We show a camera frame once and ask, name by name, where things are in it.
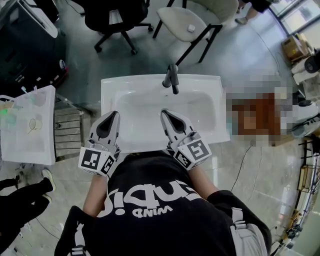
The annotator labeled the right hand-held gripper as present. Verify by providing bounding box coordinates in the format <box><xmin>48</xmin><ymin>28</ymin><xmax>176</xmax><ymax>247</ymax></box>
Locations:
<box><xmin>160</xmin><ymin>109</ymin><xmax>213</xmax><ymax>171</ymax></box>

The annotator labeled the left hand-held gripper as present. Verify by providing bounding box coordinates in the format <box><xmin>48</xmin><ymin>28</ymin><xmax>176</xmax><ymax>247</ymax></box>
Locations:
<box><xmin>77</xmin><ymin>110</ymin><xmax>122</xmax><ymax>178</ymax></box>

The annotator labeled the person's left forearm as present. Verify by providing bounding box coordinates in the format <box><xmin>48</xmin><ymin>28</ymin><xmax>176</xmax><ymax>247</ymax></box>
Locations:
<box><xmin>82</xmin><ymin>172</ymin><xmax>111</xmax><ymax>218</ymax></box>

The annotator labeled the person's right forearm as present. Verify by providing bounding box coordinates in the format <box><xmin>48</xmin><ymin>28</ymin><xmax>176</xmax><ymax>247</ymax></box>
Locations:
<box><xmin>188</xmin><ymin>166</ymin><xmax>220</xmax><ymax>201</ymax></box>

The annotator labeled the white ceramic washbasin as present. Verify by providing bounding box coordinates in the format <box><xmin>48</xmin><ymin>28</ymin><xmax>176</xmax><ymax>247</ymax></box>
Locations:
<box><xmin>100</xmin><ymin>74</ymin><xmax>231</xmax><ymax>154</ymax></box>
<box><xmin>0</xmin><ymin>84</ymin><xmax>56</xmax><ymax>166</ymax></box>

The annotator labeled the black faucet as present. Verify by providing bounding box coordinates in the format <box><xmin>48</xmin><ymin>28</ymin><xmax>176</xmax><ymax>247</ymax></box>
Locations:
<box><xmin>162</xmin><ymin>63</ymin><xmax>180</xmax><ymax>95</ymax></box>

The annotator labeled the white cup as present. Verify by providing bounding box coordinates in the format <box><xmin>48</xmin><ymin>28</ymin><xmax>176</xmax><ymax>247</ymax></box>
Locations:
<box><xmin>31</xmin><ymin>89</ymin><xmax>48</xmax><ymax>106</ymax></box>

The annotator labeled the brown wooden cabinet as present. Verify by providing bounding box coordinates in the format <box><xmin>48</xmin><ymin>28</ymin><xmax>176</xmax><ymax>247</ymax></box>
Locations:
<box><xmin>232</xmin><ymin>93</ymin><xmax>278</xmax><ymax>136</ymax></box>

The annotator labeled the green translucent cup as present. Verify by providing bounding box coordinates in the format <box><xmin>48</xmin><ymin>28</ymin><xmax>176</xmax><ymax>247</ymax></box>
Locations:
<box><xmin>0</xmin><ymin>113</ymin><xmax>17</xmax><ymax>126</ymax></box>

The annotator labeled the beige tube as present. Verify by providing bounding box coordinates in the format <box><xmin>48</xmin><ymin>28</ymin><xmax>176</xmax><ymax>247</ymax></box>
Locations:
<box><xmin>1</xmin><ymin>98</ymin><xmax>16</xmax><ymax>110</ymax></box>

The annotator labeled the beige chair with black legs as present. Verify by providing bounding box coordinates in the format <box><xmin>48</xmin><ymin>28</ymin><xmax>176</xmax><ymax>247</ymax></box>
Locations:
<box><xmin>152</xmin><ymin>0</ymin><xmax>240</xmax><ymax>65</ymax></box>

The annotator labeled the white curved faucet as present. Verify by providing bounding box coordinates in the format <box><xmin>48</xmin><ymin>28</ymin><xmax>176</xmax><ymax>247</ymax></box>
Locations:
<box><xmin>0</xmin><ymin>93</ymin><xmax>24</xmax><ymax>107</ymax></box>

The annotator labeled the black printed t-shirt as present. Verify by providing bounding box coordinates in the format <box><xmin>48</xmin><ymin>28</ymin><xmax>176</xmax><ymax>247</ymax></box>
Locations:
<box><xmin>53</xmin><ymin>151</ymin><xmax>273</xmax><ymax>256</ymax></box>

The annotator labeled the black cabinet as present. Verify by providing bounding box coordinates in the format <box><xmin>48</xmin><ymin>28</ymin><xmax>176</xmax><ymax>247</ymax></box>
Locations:
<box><xmin>0</xmin><ymin>0</ymin><xmax>69</xmax><ymax>87</ymax></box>

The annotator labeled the black office chair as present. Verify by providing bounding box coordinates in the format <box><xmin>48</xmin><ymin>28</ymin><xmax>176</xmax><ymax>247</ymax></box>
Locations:
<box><xmin>83</xmin><ymin>0</ymin><xmax>154</xmax><ymax>55</ymax></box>

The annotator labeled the white panel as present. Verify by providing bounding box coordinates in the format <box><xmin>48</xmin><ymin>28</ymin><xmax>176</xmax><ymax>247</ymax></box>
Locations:
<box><xmin>17</xmin><ymin>0</ymin><xmax>59</xmax><ymax>39</ymax></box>

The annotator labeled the white rounded appliance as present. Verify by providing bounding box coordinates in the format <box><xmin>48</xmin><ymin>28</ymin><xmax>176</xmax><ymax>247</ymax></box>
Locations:
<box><xmin>291</xmin><ymin>99</ymin><xmax>320</xmax><ymax>138</ymax></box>

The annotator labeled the white paper roll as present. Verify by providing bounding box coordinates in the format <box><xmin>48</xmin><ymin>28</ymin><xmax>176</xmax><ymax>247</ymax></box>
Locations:
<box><xmin>291</xmin><ymin>64</ymin><xmax>313</xmax><ymax>86</ymax></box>

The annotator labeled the wooden tray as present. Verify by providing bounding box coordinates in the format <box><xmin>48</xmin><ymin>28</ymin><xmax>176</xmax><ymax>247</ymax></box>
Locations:
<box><xmin>297</xmin><ymin>165</ymin><xmax>313</xmax><ymax>192</ymax></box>

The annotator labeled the cardboard box with yellow label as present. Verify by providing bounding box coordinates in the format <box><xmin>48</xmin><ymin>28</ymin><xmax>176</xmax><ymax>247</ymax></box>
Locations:
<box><xmin>281</xmin><ymin>34</ymin><xmax>315</xmax><ymax>63</ymax></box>

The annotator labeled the black cylinder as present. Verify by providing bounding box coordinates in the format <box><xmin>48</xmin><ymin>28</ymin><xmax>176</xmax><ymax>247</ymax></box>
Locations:
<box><xmin>304</xmin><ymin>55</ymin><xmax>320</xmax><ymax>74</ymax></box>

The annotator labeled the glass door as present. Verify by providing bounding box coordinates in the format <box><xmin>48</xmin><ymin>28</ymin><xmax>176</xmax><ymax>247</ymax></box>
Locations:
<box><xmin>268</xmin><ymin>0</ymin><xmax>320</xmax><ymax>41</ymax></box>

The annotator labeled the black floor cable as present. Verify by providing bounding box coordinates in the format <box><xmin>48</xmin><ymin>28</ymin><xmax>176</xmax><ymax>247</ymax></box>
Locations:
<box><xmin>231</xmin><ymin>143</ymin><xmax>258</xmax><ymax>193</ymax></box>

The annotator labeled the grey backpack strap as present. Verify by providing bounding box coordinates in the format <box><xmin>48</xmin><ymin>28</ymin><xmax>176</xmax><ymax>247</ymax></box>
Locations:
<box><xmin>229</xmin><ymin>207</ymin><xmax>270</xmax><ymax>256</ymax></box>
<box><xmin>71</xmin><ymin>219</ymin><xmax>87</xmax><ymax>256</ymax></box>

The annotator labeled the grey floor cable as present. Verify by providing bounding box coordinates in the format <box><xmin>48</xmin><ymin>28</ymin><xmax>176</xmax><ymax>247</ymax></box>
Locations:
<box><xmin>34</xmin><ymin>217</ymin><xmax>63</xmax><ymax>238</ymax></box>

